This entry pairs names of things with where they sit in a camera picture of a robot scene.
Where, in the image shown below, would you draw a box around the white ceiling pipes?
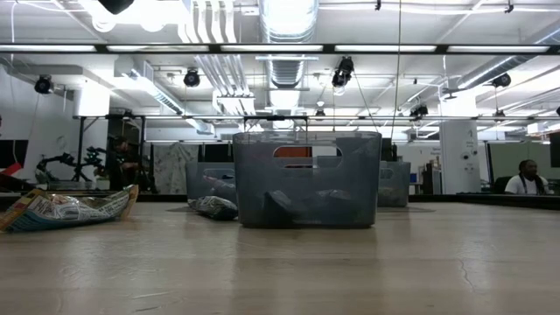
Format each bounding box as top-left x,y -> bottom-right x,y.
194,54 -> 257,116

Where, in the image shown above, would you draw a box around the orange-ended granola bar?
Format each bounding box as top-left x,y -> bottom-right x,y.
0,183 -> 140,234

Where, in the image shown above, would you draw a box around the grey partition wall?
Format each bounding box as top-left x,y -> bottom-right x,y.
487,142 -> 551,180

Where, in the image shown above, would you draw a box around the person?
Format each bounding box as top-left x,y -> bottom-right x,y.
503,158 -> 556,196
106,135 -> 145,193

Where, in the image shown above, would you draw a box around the black top beam with lights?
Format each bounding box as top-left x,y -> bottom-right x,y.
0,42 -> 560,56

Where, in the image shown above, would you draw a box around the thin hanging cable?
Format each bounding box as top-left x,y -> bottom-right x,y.
390,0 -> 403,141

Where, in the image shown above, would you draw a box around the black office chair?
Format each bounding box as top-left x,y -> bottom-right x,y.
492,175 -> 521,196

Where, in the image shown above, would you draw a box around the silver ventilation duct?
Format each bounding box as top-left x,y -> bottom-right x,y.
257,0 -> 321,116

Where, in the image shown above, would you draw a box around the orange panel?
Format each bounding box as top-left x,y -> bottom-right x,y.
273,146 -> 312,170

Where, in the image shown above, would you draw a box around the white pillar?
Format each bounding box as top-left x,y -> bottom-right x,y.
438,94 -> 482,194

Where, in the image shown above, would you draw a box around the black monitor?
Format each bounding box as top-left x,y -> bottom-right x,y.
0,139 -> 30,170

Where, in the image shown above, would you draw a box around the marbled grey sheet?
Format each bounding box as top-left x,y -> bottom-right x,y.
151,143 -> 200,194

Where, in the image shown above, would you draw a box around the green oatmeal granola bar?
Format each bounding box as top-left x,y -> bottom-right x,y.
187,195 -> 240,221

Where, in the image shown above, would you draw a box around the blue green granola bar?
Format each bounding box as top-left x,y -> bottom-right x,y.
261,189 -> 304,228

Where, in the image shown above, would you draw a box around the red object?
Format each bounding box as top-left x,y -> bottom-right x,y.
0,161 -> 23,177

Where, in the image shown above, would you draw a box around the black background rig frame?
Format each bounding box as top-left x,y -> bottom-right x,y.
72,113 -> 148,189

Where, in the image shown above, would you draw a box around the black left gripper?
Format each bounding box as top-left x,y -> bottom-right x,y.
98,0 -> 135,16

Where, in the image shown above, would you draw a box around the grey translucent plastic bin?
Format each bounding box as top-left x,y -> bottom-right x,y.
376,160 -> 412,208
231,129 -> 383,229
185,161 -> 240,203

